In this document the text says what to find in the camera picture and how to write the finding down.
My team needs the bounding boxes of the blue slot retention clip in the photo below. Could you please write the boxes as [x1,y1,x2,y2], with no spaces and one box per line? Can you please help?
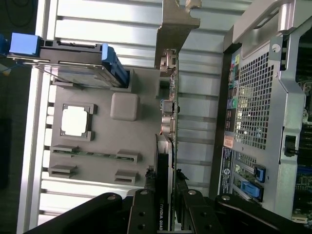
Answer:
[240,181,264,202]
[254,164,266,183]

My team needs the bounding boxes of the green RAM stick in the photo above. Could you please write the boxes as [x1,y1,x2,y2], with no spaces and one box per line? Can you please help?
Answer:
[52,149,137,161]

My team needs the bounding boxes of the grey parts rack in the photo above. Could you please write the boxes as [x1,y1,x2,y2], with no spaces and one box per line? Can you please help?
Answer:
[48,68,171,190]

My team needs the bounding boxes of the open black PC case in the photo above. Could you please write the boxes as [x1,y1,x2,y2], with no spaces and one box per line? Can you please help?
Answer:
[212,0,312,222]

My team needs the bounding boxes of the silver CPU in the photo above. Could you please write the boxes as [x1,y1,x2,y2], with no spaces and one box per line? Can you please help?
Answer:
[60,106,88,136]

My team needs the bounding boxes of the hard disk with blue carrier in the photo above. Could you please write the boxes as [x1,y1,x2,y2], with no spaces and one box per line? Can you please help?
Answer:
[0,32,131,90]

